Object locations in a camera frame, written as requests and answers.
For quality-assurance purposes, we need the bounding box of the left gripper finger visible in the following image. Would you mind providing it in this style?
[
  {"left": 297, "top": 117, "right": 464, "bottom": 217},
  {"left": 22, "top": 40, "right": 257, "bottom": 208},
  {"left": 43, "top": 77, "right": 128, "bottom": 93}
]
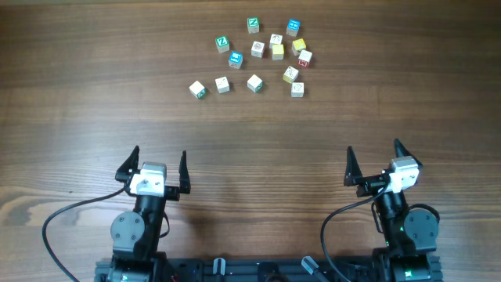
[
  {"left": 115, "top": 146, "right": 140, "bottom": 182},
  {"left": 178, "top": 150, "right": 191, "bottom": 194}
]

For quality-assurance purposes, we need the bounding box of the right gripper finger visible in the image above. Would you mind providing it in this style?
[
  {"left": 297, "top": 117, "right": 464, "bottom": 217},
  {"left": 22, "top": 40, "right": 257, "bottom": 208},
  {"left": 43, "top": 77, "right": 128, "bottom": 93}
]
[
  {"left": 344, "top": 146, "right": 363, "bottom": 186},
  {"left": 394, "top": 139, "right": 423, "bottom": 169}
]

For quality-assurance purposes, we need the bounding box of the blue block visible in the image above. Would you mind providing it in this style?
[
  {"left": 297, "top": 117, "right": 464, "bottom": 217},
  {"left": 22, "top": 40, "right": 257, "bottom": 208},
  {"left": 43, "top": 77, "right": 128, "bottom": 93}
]
[
  {"left": 286, "top": 19, "right": 301, "bottom": 37},
  {"left": 229, "top": 51, "right": 243, "bottom": 69}
]

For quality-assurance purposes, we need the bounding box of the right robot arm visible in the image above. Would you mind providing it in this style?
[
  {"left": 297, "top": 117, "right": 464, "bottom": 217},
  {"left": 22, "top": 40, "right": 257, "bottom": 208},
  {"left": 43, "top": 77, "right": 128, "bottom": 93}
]
[{"left": 337, "top": 139, "right": 444, "bottom": 281}]

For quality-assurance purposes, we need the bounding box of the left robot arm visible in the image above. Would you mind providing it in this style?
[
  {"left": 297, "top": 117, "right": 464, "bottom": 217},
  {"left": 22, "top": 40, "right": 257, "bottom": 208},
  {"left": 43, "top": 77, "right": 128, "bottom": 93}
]
[{"left": 96, "top": 147, "right": 191, "bottom": 282}]

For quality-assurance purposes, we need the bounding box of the white green block far left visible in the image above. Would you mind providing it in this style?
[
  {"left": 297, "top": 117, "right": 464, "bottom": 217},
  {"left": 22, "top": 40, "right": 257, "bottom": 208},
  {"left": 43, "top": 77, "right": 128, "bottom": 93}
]
[{"left": 189, "top": 81, "right": 207, "bottom": 99}]

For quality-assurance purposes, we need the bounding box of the white block lower right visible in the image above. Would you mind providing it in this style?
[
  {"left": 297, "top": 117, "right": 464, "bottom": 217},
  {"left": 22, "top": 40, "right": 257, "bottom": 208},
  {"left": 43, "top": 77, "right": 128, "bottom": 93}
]
[{"left": 291, "top": 82, "right": 305, "bottom": 98}]

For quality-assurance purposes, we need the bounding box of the white block lower left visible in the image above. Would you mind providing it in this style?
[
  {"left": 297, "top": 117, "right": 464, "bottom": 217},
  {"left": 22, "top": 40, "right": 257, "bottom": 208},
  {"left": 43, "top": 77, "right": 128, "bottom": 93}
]
[{"left": 214, "top": 77, "right": 230, "bottom": 93}]

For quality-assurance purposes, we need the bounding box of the yellow sided picture block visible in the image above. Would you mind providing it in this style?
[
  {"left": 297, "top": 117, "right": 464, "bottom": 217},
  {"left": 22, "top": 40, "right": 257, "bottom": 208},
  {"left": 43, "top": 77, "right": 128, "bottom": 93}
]
[{"left": 283, "top": 66, "right": 299, "bottom": 84}]

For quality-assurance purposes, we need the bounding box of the white teal block centre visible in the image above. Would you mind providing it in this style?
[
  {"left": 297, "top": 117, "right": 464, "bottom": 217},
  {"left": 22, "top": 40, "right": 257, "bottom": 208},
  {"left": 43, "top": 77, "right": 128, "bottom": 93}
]
[{"left": 247, "top": 74, "right": 263, "bottom": 92}]

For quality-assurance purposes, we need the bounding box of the red M block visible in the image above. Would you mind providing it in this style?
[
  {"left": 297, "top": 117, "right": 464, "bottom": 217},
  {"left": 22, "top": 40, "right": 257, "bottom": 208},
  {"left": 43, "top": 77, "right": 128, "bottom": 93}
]
[{"left": 297, "top": 49, "right": 312, "bottom": 67}]

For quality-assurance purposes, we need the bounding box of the green Z block left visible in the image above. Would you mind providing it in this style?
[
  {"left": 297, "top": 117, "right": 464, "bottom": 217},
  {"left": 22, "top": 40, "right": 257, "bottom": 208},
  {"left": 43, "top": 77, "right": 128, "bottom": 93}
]
[{"left": 215, "top": 36, "right": 230, "bottom": 53}]

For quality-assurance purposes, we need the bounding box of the green z block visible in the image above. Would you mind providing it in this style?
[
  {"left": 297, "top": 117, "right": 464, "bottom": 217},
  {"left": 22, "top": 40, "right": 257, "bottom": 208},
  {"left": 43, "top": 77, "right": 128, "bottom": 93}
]
[
  {"left": 247, "top": 17, "right": 260, "bottom": 34},
  {"left": 215, "top": 36, "right": 230, "bottom": 53}
]

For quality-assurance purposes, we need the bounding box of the white block upper middle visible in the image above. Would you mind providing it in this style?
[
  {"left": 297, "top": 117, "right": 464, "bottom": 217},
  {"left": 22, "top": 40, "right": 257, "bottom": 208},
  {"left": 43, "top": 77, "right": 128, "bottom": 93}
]
[{"left": 269, "top": 34, "right": 283, "bottom": 49}]

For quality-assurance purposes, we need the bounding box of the green Z block top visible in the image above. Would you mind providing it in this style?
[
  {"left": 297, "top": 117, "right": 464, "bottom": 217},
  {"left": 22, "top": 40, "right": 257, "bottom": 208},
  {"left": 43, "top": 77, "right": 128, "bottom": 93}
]
[{"left": 247, "top": 17, "right": 260, "bottom": 34}]

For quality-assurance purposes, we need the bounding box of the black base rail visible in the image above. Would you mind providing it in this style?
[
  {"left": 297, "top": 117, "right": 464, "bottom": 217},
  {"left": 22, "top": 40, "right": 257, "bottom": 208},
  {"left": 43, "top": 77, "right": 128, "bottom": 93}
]
[{"left": 93, "top": 256, "right": 444, "bottom": 282}]

